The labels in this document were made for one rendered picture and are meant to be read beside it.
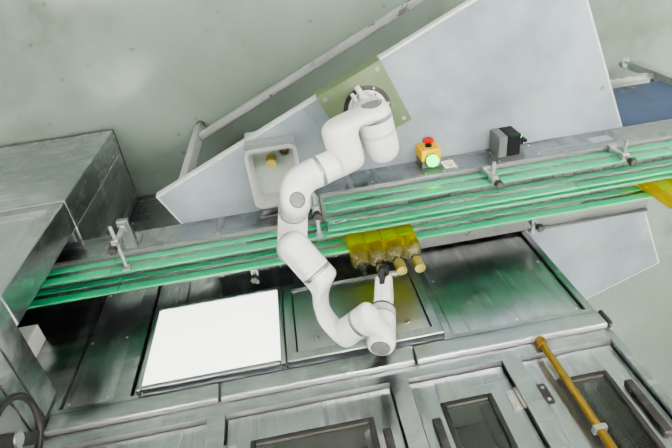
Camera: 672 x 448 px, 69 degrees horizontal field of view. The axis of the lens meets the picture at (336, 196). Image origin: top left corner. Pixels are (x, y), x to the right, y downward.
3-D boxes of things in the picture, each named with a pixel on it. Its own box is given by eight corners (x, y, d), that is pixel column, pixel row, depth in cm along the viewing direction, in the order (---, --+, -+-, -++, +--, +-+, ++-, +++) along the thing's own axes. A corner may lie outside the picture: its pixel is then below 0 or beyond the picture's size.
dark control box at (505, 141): (488, 148, 181) (498, 158, 174) (489, 128, 177) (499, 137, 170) (509, 144, 181) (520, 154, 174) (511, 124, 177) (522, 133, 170)
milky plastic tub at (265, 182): (256, 198, 177) (256, 210, 169) (243, 141, 166) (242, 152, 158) (303, 190, 178) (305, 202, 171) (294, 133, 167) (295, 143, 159)
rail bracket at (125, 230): (131, 240, 175) (115, 281, 155) (115, 200, 166) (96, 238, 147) (144, 238, 175) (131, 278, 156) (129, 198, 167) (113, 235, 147)
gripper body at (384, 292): (397, 327, 138) (397, 299, 147) (394, 299, 133) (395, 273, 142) (370, 327, 139) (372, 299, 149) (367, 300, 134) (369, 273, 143)
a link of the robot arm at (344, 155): (318, 177, 138) (300, 126, 130) (390, 143, 144) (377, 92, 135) (331, 190, 130) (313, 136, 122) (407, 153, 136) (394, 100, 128)
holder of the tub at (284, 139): (259, 209, 180) (259, 221, 173) (244, 141, 166) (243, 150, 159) (305, 201, 181) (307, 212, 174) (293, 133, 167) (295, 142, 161)
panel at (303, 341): (158, 314, 168) (138, 398, 139) (156, 308, 167) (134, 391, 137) (413, 268, 174) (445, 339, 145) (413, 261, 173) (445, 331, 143)
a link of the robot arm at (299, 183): (310, 163, 139) (264, 184, 136) (315, 149, 126) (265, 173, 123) (332, 205, 138) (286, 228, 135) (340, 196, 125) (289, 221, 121)
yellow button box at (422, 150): (416, 160, 179) (422, 169, 173) (415, 141, 175) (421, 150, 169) (434, 157, 180) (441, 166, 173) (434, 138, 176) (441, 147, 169)
